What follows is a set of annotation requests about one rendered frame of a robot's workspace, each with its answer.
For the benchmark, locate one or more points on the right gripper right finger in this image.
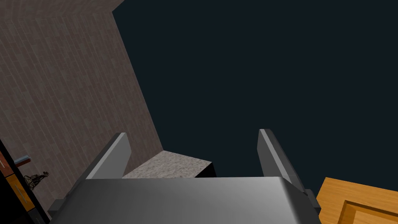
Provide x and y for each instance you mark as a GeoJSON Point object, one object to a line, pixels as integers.
{"type": "Point", "coordinates": [271, 155]}

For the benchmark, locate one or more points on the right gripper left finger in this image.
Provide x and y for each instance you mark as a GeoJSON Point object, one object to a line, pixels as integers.
{"type": "Point", "coordinates": [109, 161]}

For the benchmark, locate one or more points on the orange wooden cupboard door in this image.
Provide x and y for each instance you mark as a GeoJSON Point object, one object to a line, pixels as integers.
{"type": "Point", "coordinates": [357, 193]}

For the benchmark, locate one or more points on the dark cabinet with wooden drawers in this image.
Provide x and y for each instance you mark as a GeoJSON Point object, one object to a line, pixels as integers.
{"type": "Point", "coordinates": [18, 193]}

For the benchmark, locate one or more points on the small wall shelf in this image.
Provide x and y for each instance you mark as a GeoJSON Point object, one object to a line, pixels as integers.
{"type": "Point", "coordinates": [22, 161]}

